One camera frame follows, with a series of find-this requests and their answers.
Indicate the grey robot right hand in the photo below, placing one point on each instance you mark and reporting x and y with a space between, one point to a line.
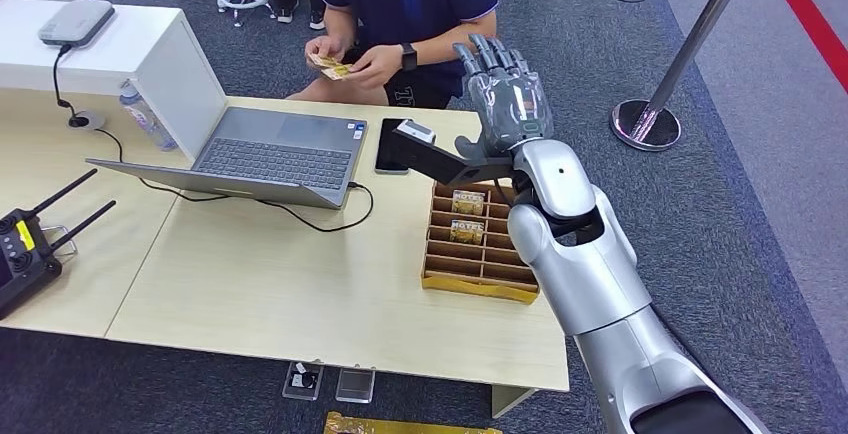
510 106

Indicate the person's right hand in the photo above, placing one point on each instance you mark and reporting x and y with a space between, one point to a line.
328 47

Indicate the person's left hand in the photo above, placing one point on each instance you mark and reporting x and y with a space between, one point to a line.
378 66

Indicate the hotel key card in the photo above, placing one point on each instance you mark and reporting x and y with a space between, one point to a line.
467 232
322 60
468 202
339 72

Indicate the person's left forearm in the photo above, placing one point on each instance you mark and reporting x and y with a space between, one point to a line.
457 40

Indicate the person's right forearm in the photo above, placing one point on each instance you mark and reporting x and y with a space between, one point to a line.
343 23

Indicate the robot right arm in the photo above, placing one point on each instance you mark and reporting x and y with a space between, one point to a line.
596 272

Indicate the wooden card rack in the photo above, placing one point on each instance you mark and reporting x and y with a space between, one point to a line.
464 265

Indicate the black smartwatch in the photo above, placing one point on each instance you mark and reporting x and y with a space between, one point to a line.
409 56

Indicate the black smartphone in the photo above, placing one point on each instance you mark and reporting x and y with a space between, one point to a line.
387 153

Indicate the grey laptop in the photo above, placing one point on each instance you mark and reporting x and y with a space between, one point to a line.
278 159

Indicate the clear water bottle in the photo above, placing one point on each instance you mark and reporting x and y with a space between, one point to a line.
149 123

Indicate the white box stand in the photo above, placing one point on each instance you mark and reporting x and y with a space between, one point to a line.
132 53

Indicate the round desk socket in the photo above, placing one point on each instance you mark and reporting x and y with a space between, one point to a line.
96 120

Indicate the grey flat device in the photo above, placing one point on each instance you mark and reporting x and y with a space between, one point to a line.
76 21

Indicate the table leg panel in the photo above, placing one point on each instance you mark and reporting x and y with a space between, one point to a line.
510 401

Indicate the red barrier belt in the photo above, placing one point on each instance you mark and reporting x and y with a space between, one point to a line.
809 17

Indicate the clear plastic case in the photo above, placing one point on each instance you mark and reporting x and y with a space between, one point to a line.
303 381
355 386

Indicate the black remote controller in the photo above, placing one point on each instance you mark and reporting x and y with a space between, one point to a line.
26 265

